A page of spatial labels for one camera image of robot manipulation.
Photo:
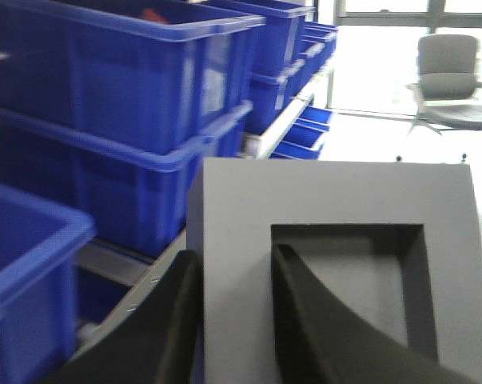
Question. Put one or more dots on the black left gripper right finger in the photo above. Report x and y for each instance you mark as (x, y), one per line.
(318, 339)

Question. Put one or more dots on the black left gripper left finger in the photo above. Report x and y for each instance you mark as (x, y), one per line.
(154, 344)

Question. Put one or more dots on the gray foam cube base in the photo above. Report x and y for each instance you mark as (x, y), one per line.
(233, 204)

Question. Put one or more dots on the lower stacked blue bin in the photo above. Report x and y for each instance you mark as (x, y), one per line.
(137, 198)

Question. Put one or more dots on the stacked blue bin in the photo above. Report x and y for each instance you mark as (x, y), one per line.
(149, 74)
(137, 198)

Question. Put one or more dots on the near blue bin corner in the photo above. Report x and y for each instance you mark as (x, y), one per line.
(39, 241)

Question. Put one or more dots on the upper stacked blue bin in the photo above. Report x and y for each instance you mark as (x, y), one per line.
(149, 74)

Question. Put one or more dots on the gray office chair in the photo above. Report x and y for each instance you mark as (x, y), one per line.
(447, 93)

